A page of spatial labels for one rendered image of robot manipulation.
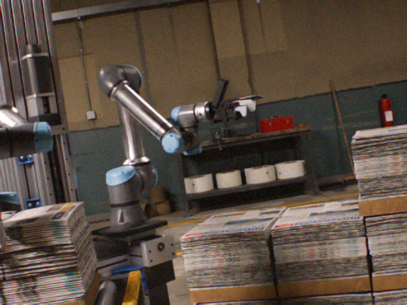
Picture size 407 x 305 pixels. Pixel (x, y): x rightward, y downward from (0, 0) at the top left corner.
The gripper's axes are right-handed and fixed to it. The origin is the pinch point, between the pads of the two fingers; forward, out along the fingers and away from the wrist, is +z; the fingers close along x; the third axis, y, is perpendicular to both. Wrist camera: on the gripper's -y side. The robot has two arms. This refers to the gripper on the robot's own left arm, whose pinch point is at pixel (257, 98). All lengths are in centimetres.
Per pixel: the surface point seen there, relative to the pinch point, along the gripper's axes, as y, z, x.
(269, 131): 106, -170, -531
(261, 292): 54, 7, 51
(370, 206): 31, 43, 44
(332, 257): 46, 30, 47
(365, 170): 21, 43, 42
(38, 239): 8, -12, 121
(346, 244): 42, 35, 46
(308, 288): 55, 22, 50
